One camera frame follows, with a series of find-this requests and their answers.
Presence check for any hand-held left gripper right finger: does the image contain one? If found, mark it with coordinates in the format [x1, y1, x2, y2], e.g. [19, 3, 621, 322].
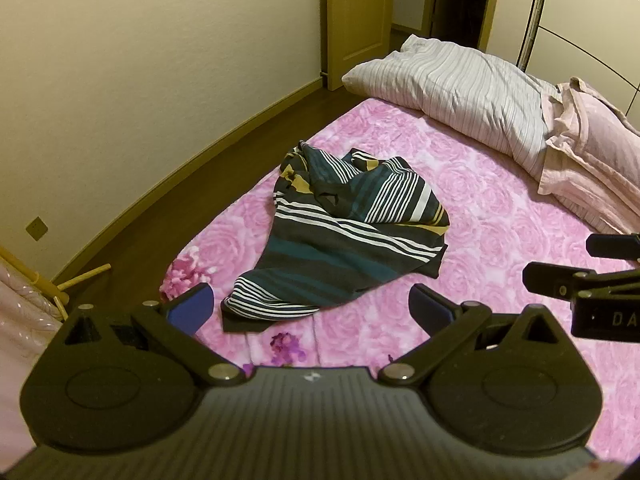
[377, 283, 569, 387]

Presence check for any pink floral blanket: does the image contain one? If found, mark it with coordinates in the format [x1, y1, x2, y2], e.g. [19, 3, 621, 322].
[160, 96, 640, 462]

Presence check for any wooden rack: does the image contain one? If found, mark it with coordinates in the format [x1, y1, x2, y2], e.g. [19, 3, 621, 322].
[0, 244, 112, 322]

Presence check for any cream wardrobe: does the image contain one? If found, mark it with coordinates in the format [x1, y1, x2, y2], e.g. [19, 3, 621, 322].
[516, 0, 640, 137]

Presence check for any dark striped shirt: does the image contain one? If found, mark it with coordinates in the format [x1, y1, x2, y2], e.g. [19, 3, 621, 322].
[220, 140, 451, 334]

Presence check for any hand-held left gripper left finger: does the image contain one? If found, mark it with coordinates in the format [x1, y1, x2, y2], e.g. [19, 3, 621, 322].
[62, 282, 251, 387]

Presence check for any wooden door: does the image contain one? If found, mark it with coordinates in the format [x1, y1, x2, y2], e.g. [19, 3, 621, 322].
[325, 0, 397, 92]

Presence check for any pink shiny cloth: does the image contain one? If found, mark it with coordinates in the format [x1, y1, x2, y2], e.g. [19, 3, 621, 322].
[0, 255, 65, 462]

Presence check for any grey striped pillow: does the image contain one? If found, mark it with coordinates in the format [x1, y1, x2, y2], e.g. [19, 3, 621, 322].
[341, 34, 565, 182]

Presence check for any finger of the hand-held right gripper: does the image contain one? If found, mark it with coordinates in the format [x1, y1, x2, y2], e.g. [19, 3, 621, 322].
[585, 232, 640, 262]
[522, 261, 592, 302]

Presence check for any wall socket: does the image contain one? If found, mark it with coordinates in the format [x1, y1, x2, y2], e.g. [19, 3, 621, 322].
[25, 216, 50, 242]

